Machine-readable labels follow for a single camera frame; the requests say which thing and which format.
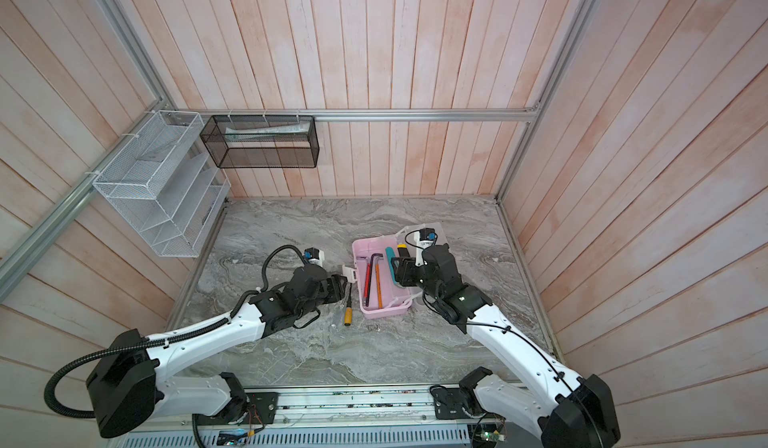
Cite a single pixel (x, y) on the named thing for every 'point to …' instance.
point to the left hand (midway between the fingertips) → (340, 287)
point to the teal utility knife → (390, 255)
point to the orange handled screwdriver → (348, 310)
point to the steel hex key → (371, 261)
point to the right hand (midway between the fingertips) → (400, 259)
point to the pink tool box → (397, 299)
